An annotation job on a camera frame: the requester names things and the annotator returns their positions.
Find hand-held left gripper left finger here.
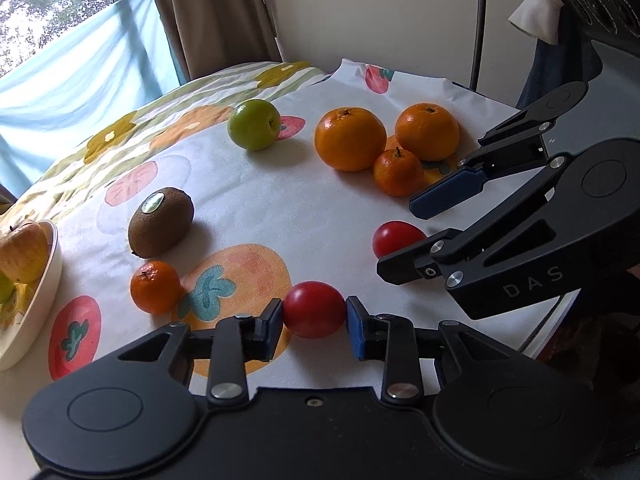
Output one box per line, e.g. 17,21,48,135
117,299,285,406

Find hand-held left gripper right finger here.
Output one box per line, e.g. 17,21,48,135
346,296,521,405

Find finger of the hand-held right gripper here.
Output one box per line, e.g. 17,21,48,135
410,94,562,220
376,154,584,321

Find red tomato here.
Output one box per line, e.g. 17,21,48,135
372,221,428,259
282,281,347,339

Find large orange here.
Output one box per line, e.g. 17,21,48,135
395,103,461,162
314,107,388,172

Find small tangerine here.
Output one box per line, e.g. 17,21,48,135
373,147,425,197
130,261,182,315

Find brown kiwi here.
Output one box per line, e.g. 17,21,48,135
128,187,195,257

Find white bowl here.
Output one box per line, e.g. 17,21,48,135
0,219,63,372

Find person's right forearm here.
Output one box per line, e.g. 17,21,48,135
508,0,568,43

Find fruit print white cloth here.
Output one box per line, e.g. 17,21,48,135
0,58,583,480

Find person's blue jeans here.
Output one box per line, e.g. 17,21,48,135
517,39,602,111

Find thin grey pole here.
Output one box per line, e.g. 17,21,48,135
470,0,489,93

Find floral striped blanket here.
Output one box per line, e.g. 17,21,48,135
7,61,333,226

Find yellow red apple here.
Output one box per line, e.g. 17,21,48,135
0,221,51,284

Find brown curtain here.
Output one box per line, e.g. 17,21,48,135
140,0,283,83

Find light blue curtain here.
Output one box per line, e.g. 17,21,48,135
0,0,181,196

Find window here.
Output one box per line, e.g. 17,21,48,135
0,0,146,78

